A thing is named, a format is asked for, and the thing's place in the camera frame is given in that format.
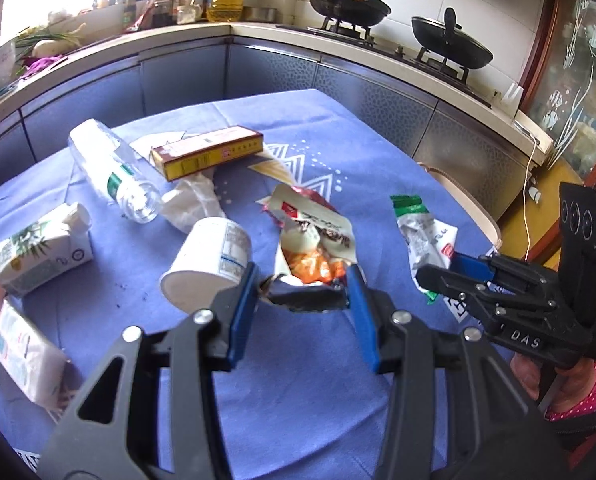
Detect red and orange snack wrapper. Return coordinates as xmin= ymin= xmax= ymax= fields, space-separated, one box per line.
xmin=260 ymin=183 xmax=359 ymax=313

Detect gas stove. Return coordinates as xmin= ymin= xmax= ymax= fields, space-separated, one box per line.
xmin=277 ymin=15 xmax=493 ymax=108

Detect clear plastic bottle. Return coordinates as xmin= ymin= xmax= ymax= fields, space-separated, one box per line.
xmin=68 ymin=119 xmax=163 ymax=224

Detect white paper scrap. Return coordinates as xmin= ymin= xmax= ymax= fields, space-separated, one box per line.
xmin=129 ymin=131 xmax=187 ymax=161

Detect white paper cup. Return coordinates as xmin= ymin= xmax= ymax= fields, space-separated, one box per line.
xmin=159 ymin=216 xmax=253 ymax=316

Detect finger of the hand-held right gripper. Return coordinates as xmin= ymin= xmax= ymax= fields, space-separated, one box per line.
xmin=450 ymin=252 xmax=561 ymax=292
xmin=416 ymin=263 xmax=554 ymax=322

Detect kitchen counter cabinet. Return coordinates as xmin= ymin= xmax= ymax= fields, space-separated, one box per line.
xmin=0 ymin=22 xmax=553 ymax=211

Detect phone on charger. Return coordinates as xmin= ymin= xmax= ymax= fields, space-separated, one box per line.
xmin=512 ymin=117 xmax=543 ymax=137

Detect blue tablecloth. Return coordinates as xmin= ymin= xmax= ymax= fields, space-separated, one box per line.
xmin=0 ymin=89 xmax=501 ymax=480

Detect crumpled white plastic bag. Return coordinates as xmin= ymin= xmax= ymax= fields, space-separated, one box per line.
xmin=160 ymin=167 xmax=229 ymax=235

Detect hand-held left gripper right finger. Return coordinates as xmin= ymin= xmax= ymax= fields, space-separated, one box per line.
xmin=345 ymin=262 xmax=573 ymax=480

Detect white and green drink carton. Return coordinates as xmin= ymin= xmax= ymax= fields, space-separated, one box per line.
xmin=0 ymin=202 xmax=95 ymax=297

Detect beige plastic basket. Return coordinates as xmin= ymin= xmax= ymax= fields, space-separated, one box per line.
xmin=417 ymin=161 xmax=502 ymax=256

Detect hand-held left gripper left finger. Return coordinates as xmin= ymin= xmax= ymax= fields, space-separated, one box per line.
xmin=35 ymin=260 xmax=261 ymax=480

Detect person's right forearm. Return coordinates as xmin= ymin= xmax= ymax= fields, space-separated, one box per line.
xmin=545 ymin=362 xmax=596 ymax=423

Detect decorated glass cabinet door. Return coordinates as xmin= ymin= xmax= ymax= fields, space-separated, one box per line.
xmin=498 ymin=0 xmax=596 ymax=271

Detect green scallions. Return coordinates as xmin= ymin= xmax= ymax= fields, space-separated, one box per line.
xmin=15 ymin=30 xmax=81 ymax=52

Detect white plastic holder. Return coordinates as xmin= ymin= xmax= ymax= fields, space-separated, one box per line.
xmin=502 ymin=82 xmax=524 ymax=118

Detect green and white wrapper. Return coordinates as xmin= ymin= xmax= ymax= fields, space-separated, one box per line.
xmin=389 ymin=194 xmax=459 ymax=306

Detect purple cloth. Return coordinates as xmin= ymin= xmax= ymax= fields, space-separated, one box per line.
xmin=18 ymin=55 xmax=69 ymax=79

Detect white cable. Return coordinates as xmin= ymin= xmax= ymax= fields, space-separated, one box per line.
xmin=518 ymin=120 xmax=546 ymax=261

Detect yellow and red carton box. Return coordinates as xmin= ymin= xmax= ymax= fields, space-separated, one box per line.
xmin=150 ymin=126 xmax=265 ymax=182

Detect black pot with lid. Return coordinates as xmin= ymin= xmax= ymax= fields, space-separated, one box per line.
xmin=411 ymin=7 xmax=494 ymax=70

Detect person's right hand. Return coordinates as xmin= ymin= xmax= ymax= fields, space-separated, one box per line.
xmin=509 ymin=353 xmax=596 ymax=411

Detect white tissue pack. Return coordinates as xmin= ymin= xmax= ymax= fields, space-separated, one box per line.
xmin=0 ymin=300 xmax=71 ymax=411

